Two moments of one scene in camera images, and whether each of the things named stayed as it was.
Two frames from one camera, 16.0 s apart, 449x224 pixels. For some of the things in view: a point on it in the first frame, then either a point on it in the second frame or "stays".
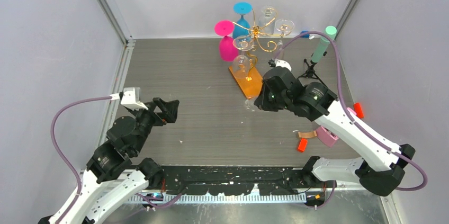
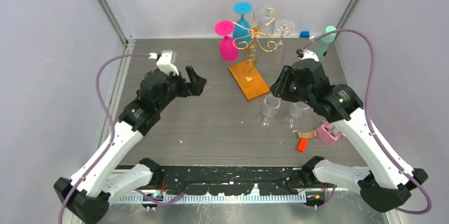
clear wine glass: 249,105 -> 291,122
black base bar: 230,180 stays
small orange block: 302,145 stays
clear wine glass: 241,64 -> 270,105
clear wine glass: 267,20 stays
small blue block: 306,36 stays
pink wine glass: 229,51 stays
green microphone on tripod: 325,43 stays
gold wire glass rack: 251,86 stays
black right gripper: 262,102 -> 279,88
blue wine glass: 242,27 stays
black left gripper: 170,107 -> 195,86
